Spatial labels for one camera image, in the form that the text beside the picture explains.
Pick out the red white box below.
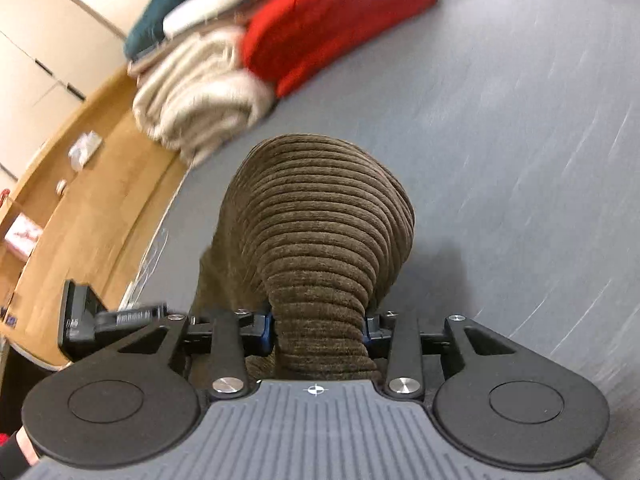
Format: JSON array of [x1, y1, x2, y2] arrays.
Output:
[[3, 214, 43, 262]]

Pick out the wooden bed frame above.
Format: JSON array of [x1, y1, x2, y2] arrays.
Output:
[[1, 70, 186, 370]]

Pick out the grey quilted mattress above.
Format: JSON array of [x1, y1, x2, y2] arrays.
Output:
[[131, 0, 639, 479]]

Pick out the cream folded blanket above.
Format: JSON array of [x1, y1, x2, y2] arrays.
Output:
[[132, 25, 277, 167]]

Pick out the red folded blanket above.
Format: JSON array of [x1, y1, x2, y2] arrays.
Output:
[[242, 0, 438, 98]]

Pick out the brown corduroy pants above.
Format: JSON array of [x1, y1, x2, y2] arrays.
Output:
[[191, 133, 414, 380]]

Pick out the white tissue pack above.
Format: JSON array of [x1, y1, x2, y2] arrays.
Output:
[[68, 131, 103, 172]]

